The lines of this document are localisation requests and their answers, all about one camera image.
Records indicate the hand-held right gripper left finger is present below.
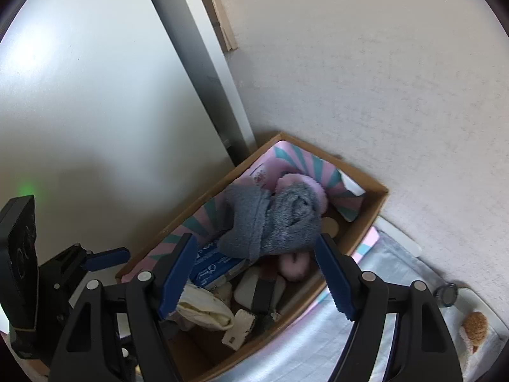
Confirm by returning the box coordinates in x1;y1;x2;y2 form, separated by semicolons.
50;233;199;382

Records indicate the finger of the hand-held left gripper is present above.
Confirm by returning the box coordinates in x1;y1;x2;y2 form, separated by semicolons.
59;243;132;288

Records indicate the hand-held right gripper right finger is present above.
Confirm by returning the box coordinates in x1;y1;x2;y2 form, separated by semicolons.
314;233;464;382

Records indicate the blue tissue packet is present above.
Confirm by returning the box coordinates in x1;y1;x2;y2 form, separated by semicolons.
190;244;247;289

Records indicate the small pink fuzzy scrunchie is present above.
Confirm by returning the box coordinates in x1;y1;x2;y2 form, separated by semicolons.
278;252;313;282

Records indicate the cream floral cloth pouch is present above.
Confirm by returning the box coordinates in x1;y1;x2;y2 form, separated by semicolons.
175;282;235;332

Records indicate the grey fuzzy sock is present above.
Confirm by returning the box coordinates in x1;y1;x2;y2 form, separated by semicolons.
217;183;324;261

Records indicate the white charger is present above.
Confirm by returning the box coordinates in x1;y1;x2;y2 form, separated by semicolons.
234;266;263;310

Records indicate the small black box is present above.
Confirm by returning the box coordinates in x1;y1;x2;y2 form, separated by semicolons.
252;274;279;316

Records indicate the cardboard box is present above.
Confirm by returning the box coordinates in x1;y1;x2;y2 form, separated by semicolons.
115;132;389;380

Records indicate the white plastic clip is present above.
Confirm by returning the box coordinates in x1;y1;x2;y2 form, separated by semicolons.
221;309;255;351

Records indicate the pink fuzzy headband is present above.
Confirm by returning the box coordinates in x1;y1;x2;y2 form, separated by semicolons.
274;174;329;216

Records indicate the pale floral table cloth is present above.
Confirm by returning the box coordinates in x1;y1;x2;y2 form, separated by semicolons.
234;227;509;382

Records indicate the black round lid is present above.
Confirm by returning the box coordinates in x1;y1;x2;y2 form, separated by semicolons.
434;282;459;308

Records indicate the pink teal striped mailer bag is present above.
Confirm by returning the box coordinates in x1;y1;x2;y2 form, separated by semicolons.
121;141;366;283

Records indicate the brown plush ball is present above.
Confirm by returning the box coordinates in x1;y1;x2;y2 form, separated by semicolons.
459;311;490;356

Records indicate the white cabinet panel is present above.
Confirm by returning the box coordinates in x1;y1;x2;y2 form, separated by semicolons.
0;0;257;255

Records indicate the cardboard piece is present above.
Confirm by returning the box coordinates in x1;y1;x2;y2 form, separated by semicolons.
202;0;239;53

